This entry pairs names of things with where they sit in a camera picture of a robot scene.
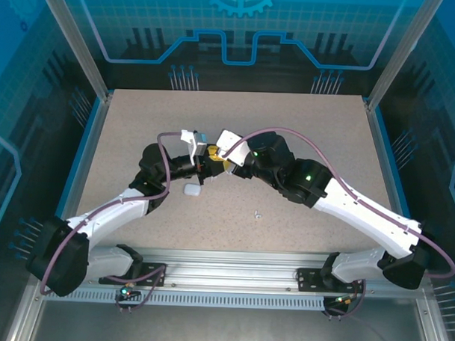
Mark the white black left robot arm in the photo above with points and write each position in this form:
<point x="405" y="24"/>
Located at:
<point x="110" y="211"/>

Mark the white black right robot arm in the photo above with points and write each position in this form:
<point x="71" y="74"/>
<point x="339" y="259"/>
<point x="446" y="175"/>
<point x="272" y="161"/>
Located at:
<point x="360" y="212"/>

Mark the white earbud charging case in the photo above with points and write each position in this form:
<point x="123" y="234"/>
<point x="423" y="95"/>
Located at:
<point x="191" y="189"/>

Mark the blue table edge strip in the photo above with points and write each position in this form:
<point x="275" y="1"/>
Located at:
<point x="77" y="161"/>
<point x="396" y="184"/>

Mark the small circuit board with LED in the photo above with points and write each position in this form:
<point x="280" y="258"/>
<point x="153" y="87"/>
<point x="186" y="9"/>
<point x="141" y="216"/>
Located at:
<point x="128" y="293"/>
<point x="340" y="299"/>

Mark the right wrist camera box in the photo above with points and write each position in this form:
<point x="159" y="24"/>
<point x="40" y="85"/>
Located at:
<point x="232" y="144"/>

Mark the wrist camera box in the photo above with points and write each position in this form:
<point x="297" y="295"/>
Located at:
<point x="232" y="144"/>
<point x="193" y="145"/>

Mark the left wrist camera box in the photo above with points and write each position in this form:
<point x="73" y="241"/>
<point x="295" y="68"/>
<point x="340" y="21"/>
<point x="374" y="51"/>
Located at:
<point x="193" y="145"/>

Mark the aluminium side frame rail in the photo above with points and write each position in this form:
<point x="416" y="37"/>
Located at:
<point x="88" y="150"/>

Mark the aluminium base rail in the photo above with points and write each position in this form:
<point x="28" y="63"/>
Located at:
<point x="231" y="268"/>

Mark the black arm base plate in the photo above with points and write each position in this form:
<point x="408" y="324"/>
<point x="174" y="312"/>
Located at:
<point x="153" y="272"/>
<point x="307" y="280"/>

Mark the aluminium frame post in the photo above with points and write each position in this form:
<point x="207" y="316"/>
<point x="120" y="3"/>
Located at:
<point x="87" y="61"/>
<point x="401" y="53"/>

